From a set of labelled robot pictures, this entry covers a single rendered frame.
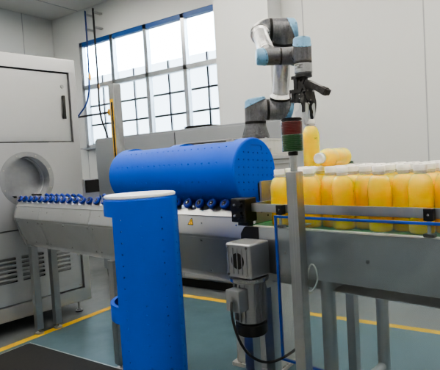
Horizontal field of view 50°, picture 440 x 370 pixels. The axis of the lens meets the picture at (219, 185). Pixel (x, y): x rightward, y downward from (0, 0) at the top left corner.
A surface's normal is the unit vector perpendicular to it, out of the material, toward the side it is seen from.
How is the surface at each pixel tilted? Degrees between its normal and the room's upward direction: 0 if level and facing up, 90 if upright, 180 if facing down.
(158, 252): 90
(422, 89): 90
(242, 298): 90
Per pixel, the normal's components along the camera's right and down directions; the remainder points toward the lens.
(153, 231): 0.44, 0.02
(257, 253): 0.73, -0.01
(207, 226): -0.66, -0.26
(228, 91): -0.57, 0.07
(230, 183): -0.63, 0.39
